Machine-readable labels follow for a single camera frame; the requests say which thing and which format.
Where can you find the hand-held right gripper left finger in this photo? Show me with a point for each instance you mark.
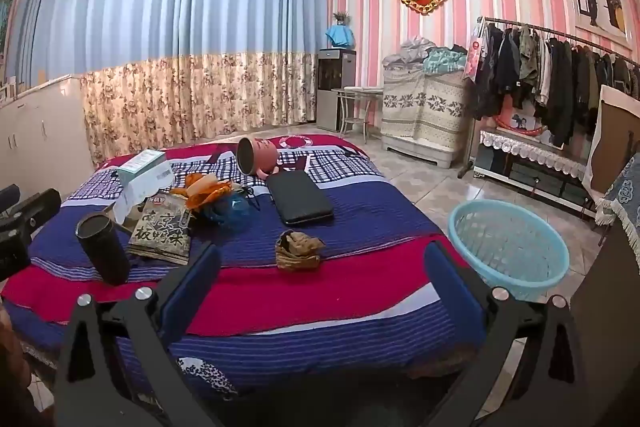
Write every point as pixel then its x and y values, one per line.
pixel 192 287

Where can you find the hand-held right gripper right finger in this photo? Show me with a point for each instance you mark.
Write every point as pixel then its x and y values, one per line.
pixel 450 287

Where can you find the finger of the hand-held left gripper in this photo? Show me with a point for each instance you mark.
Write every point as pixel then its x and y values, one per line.
pixel 35 207

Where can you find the light blue plastic basket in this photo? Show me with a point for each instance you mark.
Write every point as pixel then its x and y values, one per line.
pixel 505 247

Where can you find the black cylindrical can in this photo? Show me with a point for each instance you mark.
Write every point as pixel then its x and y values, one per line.
pixel 102 252

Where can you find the orange plastic wrapper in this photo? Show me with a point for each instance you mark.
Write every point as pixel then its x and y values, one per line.
pixel 215 196

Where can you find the white plastic bag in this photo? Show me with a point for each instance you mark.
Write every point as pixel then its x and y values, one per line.
pixel 135 197

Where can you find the orange yellow peel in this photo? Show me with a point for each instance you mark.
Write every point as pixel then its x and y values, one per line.
pixel 195 182

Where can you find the brown paper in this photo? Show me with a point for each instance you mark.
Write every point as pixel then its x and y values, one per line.
pixel 297 249

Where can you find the white side cabinet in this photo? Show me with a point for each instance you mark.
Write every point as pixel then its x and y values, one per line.
pixel 35 132

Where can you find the teal white box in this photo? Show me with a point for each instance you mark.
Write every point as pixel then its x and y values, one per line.
pixel 142 166

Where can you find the striped red blue blanket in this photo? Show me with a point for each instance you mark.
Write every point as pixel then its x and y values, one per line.
pixel 325 307

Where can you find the low dark media cabinet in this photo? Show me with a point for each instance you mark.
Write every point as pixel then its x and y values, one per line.
pixel 535 184

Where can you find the black flat case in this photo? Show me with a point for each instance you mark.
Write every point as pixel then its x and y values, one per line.
pixel 300 197

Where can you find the pink piggy bank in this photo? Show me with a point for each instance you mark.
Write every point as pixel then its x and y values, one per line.
pixel 262 157

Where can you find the white lace cloth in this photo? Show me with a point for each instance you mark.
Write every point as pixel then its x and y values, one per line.
pixel 535 152

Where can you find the dark wooden cabinet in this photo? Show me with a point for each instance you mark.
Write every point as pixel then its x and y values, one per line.
pixel 610 307

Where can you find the patterned beige cover cloth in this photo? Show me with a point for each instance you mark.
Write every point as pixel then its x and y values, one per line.
pixel 425 107

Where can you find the blue floral fringed cloth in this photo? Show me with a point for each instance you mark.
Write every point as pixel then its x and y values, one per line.
pixel 625 202

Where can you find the small metal side table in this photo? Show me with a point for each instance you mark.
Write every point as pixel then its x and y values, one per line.
pixel 357 93

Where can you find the teal patterned cloth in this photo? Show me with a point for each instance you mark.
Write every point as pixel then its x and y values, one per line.
pixel 445 59

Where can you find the blue floral curtain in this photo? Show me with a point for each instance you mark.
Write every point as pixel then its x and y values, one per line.
pixel 150 7

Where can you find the pink hanging bag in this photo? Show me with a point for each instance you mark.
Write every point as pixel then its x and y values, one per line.
pixel 475 57

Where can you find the row of dark hanging clothes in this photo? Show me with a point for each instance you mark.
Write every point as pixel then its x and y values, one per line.
pixel 560 77

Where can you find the pile of grey clothes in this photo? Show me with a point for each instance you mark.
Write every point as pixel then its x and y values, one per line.
pixel 407 52

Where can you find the grey water dispenser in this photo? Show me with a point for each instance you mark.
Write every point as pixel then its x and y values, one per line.
pixel 330 77

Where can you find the blue cloth cover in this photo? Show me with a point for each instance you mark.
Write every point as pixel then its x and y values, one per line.
pixel 340 36

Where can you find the metal clothes rack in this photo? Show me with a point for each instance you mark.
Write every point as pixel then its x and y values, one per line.
pixel 565 35

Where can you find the small potted plant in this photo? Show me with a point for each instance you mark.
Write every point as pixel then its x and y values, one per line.
pixel 341 17

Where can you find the brown board with white frame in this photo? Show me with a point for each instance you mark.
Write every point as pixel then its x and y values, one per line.
pixel 615 137

